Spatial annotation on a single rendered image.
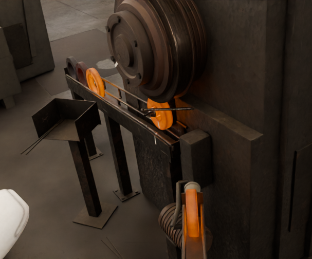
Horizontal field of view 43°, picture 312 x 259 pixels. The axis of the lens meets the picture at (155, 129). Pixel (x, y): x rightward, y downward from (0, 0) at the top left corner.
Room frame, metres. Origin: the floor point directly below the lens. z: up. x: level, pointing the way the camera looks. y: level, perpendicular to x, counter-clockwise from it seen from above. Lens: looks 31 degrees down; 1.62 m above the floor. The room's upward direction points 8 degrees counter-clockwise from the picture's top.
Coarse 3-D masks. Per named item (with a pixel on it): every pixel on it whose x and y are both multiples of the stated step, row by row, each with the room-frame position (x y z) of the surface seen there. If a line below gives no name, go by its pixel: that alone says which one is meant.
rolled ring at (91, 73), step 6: (90, 72) 2.09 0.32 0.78; (96, 72) 2.07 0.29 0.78; (90, 78) 2.16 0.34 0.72; (96, 78) 2.04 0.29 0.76; (90, 84) 2.16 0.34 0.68; (96, 84) 2.05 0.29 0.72; (102, 84) 2.04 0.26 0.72; (96, 90) 2.13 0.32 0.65; (102, 90) 2.03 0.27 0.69; (102, 96) 2.05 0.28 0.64
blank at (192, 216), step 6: (186, 192) 0.97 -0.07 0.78; (192, 192) 0.97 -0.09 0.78; (186, 198) 0.94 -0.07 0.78; (192, 198) 0.94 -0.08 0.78; (186, 204) 0.92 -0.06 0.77; (192, 204) 0.92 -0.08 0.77; (186, 210) 0.91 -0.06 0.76; (192, 210) 0.90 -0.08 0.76; (192, 216) 0.89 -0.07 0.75; (192, 222) 0.88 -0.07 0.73; (192, 228) 0.88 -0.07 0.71; (198, 228) 0.92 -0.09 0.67; (192, 234) 0.88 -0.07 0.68; (198, 234) 0.88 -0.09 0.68
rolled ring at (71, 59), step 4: (68, 60) 2.44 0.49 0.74; (72, 60) 2.40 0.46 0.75; (68, 64) 2.47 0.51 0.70; (72, 64) 2.38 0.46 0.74; (68, 68) 2.48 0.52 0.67; (72, 68) 2.49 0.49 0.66; (72, 72) 2.48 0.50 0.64; (76, 72) 2.35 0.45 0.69; (72, 76) 2.46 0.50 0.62; (76, 76) 2.36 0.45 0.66
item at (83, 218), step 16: (48, 112) 1.88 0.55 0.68; (64, 112) 1.93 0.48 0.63; (80, 112) 1.88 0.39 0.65; (96, 112) 1.81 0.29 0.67; (48, 128) 1.85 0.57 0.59; (64, 128) 1.82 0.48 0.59; (80, 128) 1.68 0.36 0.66; (80, 144) 1.77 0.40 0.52; (80, 160) 1.76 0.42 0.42; (80, 176) 1.77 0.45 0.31; (96, 192) 1.79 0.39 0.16; (96, 208) 1.76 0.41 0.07; (112, 208) 1.81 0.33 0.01; (96, 224) 1.70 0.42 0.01
